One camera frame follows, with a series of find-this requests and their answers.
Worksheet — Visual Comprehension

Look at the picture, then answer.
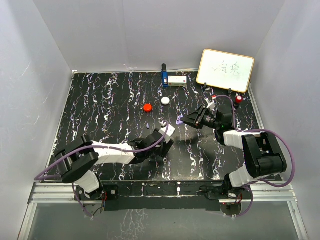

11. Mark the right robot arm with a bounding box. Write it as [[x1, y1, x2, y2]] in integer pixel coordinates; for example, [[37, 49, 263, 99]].
[[180, 105, 287, 199]]

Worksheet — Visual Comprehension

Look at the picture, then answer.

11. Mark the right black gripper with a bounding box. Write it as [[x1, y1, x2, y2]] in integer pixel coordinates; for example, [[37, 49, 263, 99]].
[[180, 105, 221, 130]]

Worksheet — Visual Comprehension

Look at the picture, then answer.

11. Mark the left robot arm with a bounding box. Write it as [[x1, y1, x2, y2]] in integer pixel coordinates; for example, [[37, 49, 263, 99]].
[[54, 125, 176, 200]]

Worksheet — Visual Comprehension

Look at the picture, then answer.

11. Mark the yellow framed whiteboard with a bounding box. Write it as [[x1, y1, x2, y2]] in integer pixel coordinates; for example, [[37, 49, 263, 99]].
[[196, 49, 255, 93]]

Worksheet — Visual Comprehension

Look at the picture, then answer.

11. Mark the red earbud charging case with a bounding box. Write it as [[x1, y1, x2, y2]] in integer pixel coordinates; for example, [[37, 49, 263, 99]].
[[143, 103, 153, 113]]

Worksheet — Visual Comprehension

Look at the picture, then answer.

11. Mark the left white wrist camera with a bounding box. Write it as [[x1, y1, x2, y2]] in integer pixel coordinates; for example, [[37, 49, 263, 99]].
[[159, 124, 176, 143]]

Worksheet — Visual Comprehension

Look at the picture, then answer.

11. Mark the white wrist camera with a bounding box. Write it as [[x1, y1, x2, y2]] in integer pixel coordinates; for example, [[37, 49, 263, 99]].
[[159, 124, 176, 143], [205, 95, 217, 111]]

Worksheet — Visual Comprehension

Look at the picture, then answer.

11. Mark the blue black marker device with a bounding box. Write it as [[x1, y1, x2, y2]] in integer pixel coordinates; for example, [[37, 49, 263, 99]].
[[161, 63, 168, 88]]

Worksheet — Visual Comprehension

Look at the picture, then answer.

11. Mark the black front base frame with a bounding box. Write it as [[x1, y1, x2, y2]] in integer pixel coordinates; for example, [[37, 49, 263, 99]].
[[102, 180, 241, 211]]

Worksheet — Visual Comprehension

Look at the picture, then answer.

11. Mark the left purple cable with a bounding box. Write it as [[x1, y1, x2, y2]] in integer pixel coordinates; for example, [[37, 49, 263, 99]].
[[32, 120, 170, 218]]

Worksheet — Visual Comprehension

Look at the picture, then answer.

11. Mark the white earbud charging case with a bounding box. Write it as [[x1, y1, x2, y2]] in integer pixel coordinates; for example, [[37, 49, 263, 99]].
[[161, 97, 170, 106]]

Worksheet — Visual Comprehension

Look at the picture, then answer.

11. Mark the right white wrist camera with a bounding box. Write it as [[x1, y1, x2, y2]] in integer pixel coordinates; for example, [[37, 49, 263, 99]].
[[205, 95, 217, 111]]

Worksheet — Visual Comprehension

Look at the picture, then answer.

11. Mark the red emergency stop button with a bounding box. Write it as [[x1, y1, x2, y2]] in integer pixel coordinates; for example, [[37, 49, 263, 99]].
[[233, 95, 243, 109]]

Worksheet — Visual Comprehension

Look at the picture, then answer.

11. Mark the purple earbud charging case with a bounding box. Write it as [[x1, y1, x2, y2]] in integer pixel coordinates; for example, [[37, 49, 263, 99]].
[[176, 115, 184, 126]]

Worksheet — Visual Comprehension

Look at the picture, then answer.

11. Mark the white green carton box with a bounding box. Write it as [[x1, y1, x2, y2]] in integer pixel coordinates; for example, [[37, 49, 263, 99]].
[[168, 76, 187, 87]]

